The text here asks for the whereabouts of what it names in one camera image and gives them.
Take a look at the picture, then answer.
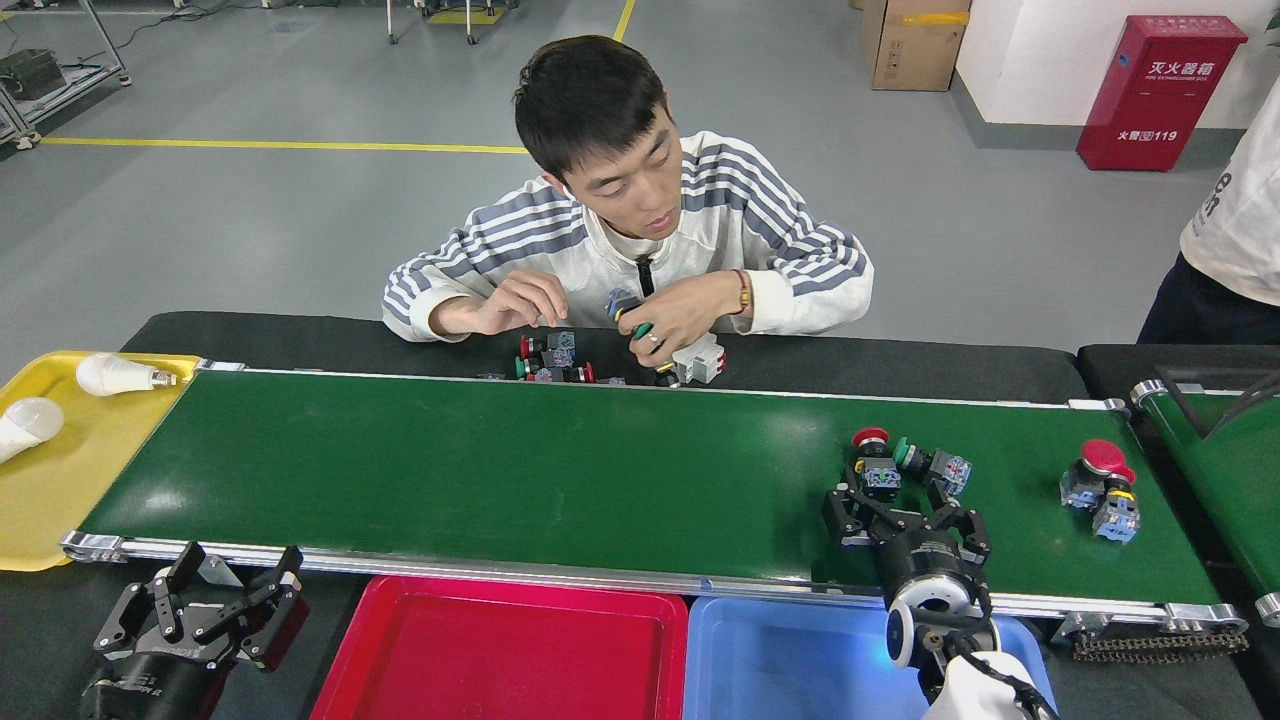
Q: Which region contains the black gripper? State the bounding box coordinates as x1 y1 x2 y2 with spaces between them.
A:
822 465 993 601
80 541 309 720

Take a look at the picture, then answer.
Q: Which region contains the red mushroom push button switch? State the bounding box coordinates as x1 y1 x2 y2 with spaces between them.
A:
1060 439 1137 511

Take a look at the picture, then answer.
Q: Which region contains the white breaker switch block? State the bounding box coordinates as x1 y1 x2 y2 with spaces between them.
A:
672 333 728 386

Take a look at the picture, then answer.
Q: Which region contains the blue plastic tray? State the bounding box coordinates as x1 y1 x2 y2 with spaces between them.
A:
685 595 1059 720

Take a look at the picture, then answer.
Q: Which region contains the yellow plastic tray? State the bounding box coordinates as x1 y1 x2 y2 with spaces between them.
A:
0 350 206 573

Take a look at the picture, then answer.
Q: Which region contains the red plastic tray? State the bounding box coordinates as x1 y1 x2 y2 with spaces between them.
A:
310 575 691 720

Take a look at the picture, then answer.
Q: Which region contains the long green conveyor belt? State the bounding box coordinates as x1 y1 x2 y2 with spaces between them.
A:
60 365 1251 641

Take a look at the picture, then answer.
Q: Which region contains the short green conveyor belt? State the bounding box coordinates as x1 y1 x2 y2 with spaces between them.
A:
1130 375 1280 629

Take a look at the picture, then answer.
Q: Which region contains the person's left hand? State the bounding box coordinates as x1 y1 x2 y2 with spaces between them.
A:
618 272 739 366

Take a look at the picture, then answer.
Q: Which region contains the person's right hand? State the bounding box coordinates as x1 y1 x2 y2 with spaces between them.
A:
470 270 569 336

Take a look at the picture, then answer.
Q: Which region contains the white light bulb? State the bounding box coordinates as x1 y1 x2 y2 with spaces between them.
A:
76 352 179 397
0 397 65 464

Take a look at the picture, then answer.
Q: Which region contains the person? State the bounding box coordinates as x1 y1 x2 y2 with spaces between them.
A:
383 35 874 346
1138 20 1280 346

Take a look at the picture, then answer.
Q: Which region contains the brown cardboard box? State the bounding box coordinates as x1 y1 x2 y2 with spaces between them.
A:
860 0 973 93

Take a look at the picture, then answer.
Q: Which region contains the red fire extinguisher cabinet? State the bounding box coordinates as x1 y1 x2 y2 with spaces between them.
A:
1076 14 1249 173

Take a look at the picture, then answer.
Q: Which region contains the dark equipment box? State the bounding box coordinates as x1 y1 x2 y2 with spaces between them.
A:
0 48 67 101

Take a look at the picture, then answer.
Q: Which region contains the white stand on wheels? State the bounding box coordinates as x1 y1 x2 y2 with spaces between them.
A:
385 0 521 46

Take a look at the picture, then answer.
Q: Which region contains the conveyor drive chain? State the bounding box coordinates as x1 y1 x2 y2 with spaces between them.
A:
1072 628 1251 663

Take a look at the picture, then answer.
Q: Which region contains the metal frame rack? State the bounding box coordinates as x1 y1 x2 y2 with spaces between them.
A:
0 0 131 151

